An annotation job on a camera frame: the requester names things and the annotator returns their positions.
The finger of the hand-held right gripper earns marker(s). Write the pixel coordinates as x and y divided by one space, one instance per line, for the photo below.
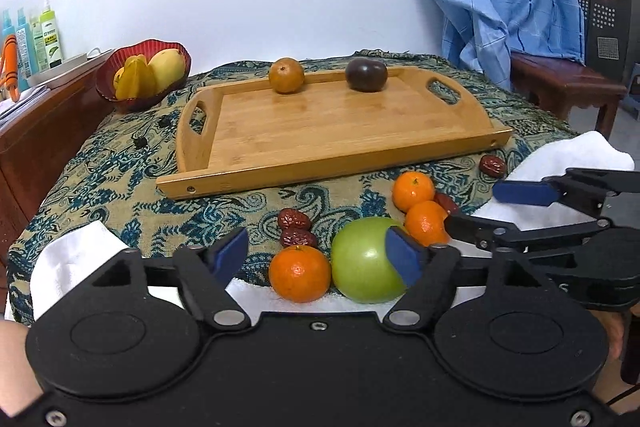
520 193
475 229

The white plastic tray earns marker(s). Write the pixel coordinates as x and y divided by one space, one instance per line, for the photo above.
60 71

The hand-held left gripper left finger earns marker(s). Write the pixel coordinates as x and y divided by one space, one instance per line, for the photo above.
230 253

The white papers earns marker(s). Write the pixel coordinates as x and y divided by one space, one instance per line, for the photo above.
20 103

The green apple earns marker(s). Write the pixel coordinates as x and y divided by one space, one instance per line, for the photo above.
360 267

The yellow mango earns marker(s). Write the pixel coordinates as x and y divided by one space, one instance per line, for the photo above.
168 67

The white towel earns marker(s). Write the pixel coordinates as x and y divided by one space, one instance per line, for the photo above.
575 157
65 257

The red glass fruit bowl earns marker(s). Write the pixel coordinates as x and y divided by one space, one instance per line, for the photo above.
106 74

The red date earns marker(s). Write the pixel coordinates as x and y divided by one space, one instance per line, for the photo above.
492 166
294 219
446 203
298 238

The yellow starfruit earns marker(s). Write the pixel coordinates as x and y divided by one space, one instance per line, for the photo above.
135 79

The wooden serving tray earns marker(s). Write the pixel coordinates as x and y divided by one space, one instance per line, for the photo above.
325 132

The patterned tablecloth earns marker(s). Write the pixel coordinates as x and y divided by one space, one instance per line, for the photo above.
125 187

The green and white bottle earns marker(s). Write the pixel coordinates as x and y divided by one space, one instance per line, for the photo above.
51 37

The teal spray bottle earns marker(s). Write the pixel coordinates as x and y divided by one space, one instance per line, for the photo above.
7 24
23 44

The wooden chair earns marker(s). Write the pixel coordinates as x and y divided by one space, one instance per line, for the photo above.
560 77

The dark purple round fruit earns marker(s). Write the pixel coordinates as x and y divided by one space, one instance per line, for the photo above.
366 74

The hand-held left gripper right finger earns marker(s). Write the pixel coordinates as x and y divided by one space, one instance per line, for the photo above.
405 258

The brown round fruit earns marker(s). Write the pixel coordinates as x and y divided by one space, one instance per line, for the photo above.
286 75

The orange plastic toy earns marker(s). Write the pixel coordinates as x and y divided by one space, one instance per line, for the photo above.
10 67

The mandarin orange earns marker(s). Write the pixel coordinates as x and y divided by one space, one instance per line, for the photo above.
300 274
425 223
413 191

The wooden cabinet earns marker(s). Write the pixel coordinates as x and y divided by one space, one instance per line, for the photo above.
40 142

